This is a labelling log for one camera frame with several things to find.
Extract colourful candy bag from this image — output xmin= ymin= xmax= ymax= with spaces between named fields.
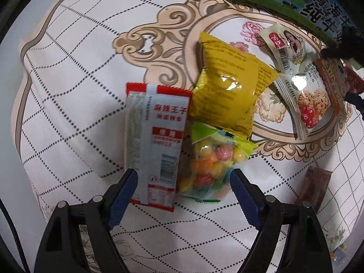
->
xmin=177 ymin=121 xmax=257 ymax=203

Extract small portrait snack packet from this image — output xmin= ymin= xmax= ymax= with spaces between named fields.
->
xmin=258 ymin=23 xmax=318 ymax=74

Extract cranberry oat cookie packet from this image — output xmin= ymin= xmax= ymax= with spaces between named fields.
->
xmin=274 ymin=54 xmax=331 ymax=141

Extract brown sauce packet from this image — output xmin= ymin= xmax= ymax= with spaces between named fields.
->
xmin=295 ymin=166 xmax=333 ymax=213

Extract black cable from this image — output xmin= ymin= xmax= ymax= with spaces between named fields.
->
xmin=0 ymin=198 xmax=31 ymax=273

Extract red small snack packet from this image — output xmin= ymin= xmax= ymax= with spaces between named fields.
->
xmin=345 ymin=65 xmax=364 ymax=95

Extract cardboard milk box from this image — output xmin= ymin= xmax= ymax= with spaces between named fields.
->
xmin=239 ymin=0 xmax=357 ymax=44

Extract orange panda snack packet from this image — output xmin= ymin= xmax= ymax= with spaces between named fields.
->
xmin=313 ymin=58 xmax=350 ymax=115

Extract red white spicy strip packet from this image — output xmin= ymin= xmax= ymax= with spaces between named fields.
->
xmin=124 ymin=83 xmax=192 ymax=211

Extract yellow snack bag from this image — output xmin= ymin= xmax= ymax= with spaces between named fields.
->
xmin=190 ymin=32 xmax=279 ymax=137

